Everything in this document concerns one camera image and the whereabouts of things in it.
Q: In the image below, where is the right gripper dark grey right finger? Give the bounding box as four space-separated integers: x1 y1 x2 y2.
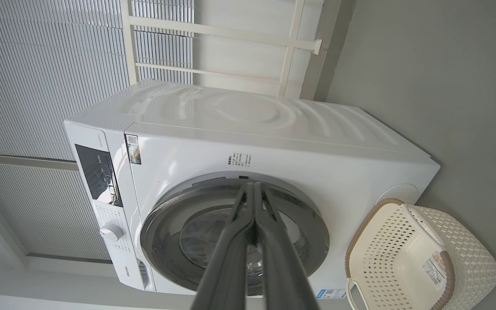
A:
255 182 320 310

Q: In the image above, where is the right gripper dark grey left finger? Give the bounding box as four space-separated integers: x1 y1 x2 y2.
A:
190 182 262 310

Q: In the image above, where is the black round washer door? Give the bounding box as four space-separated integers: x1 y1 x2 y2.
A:
140 177 330 297

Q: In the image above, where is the white washing machine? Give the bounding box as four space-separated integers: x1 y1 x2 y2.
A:
64 79 441 300

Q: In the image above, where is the white warning label sticker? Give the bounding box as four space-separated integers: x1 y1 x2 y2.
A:
422 254 444 287

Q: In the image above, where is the cream perforated laundry basket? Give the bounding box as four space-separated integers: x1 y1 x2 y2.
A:
345 198 496 310

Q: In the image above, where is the blue energy label sticker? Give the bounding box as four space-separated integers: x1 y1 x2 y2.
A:
316 288 347 300

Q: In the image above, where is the printed text notice sticker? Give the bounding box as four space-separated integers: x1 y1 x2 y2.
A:
226 152 253 168

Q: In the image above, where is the white control knob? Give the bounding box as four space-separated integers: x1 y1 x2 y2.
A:
99 222 124 242

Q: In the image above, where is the round white filter cover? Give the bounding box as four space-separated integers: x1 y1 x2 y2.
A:
375 184 419 207

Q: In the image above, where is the black QR code sticker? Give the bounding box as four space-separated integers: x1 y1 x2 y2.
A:
125 134 142 165

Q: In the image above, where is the black display panel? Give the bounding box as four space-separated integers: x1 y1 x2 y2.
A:
75 144 123 207

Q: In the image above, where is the white metal railing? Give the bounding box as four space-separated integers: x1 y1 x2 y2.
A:
121 0 322 98

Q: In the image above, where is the white pleated window blind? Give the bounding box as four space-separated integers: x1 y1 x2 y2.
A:
0 0 195 261

